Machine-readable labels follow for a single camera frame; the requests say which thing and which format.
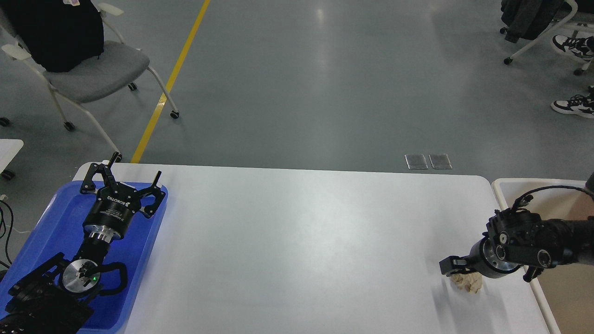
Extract black cables at left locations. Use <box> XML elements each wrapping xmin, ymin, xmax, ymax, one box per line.
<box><xmin>0</xmin><ymin>195</ymin><xmax>14</xmax><ymax>270</ymax></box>

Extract beige plastic bin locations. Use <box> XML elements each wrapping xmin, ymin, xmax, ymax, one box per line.
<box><xmin>492</xmin><ymin>178</ymin><xmax>594</xmax><ymax>334</ymax></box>

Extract black white sneaker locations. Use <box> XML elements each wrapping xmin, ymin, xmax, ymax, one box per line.
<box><xmin>551</xmin><ymin>35</ymin><xmax>594</xmax><ymax>61</ymax></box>
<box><xmin>551</xmin><ymin>95</ymin><xmax>594</xmax><ymax>119</ymax></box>

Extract upper black white sneaker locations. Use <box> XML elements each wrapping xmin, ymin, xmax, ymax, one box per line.
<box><xmin>551</xmin><ymin>35</ymin><xmax>594</xmax><ymax>61</ymax></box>

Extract white chair with dark coat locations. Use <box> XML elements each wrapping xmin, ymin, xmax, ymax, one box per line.
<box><xmin>499</xmin><ymin>0</ymin><xmax>593</xmax><ymax>75</ymax></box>

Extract left floor outlet plate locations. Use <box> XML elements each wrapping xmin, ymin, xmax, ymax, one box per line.
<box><xmin>404</xmin><ymin>154</ymin><xmax>428</xmax><ymax>170</ymax></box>

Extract white side table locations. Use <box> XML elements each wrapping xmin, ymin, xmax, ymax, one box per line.
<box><xmin>0</xmin><ymin>139</ymin><xmax>24</xmax><ymax>180</ymax></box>

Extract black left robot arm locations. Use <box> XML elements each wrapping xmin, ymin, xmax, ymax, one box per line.
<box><xmin>1</xmin><ymin>153</ymin><xmax>168</xmax><ymax>334</ymax></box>

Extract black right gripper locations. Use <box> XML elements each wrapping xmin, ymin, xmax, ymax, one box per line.
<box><xmin>439</xmin><ymin>237</ymin><xmax>521</xmax><ymax>279</ymax></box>

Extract blue plastic tray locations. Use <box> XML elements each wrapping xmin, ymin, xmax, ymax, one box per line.
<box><xmin>0</xmin><ymin>180</ymin><xmax>167</xmax><ymax>334</ymax></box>

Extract lower black white sneaker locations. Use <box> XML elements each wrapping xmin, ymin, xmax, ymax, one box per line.
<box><xmin>551</xmin><ymin>95</ymin><xmax>594</xmax><ymax>119</ymax></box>

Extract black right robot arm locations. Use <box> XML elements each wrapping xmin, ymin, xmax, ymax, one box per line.
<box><xmin>439</xmin><ymin>187</ymin><xmax>594</xmax><ymax>283</ymax></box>

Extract beige paper ball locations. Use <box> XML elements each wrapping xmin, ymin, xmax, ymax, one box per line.
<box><xmin>450</xmin><ymin>272</ymin><xmax>483</xmax><ymax>294</ymax></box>

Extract floor outlet plate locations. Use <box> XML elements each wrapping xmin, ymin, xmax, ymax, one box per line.
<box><xmin>404</xmin><ymin>154</ymin><xmax>428</xmax><ymax>170</ymax></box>
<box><xmin>428</xmin><ymin>154</ymin><xmax>452</xmax><ymax>170</ymax></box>

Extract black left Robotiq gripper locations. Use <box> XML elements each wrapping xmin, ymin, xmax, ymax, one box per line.
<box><xmin>80</xmin><ymin>152</ymin><xmax>167</xmax><ymax>241</ymax></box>

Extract right floor outlet plate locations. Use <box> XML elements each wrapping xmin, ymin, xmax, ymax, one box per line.
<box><xmin>428</xmin><ymin>154</ymin><xmax>452</xmax><ymax>170</ymax></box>

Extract black jacket on chair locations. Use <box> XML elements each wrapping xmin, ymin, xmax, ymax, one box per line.
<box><xmin>1</xmin><ymin>0</ymin><xmax>104</xmax><ymax>72</ymax></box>

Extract grey white office chair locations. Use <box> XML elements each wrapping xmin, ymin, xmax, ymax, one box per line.
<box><xmin>1</xmin><ymin>0</ymin><xmax>180</xmax><ymax>151</ymax></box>

